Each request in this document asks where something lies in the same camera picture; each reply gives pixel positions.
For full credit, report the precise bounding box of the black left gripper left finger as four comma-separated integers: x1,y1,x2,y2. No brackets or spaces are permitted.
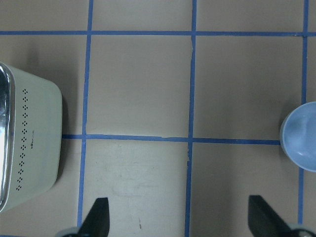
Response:
77,197,110,237

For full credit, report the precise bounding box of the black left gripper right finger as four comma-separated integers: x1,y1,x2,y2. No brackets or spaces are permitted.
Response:
248,195,291,237

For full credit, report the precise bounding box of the cream and chrome toaster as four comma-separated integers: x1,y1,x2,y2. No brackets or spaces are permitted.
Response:
0,64,62,212

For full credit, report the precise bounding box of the blue bowl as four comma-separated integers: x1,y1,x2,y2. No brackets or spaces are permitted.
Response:
279,101,316,172

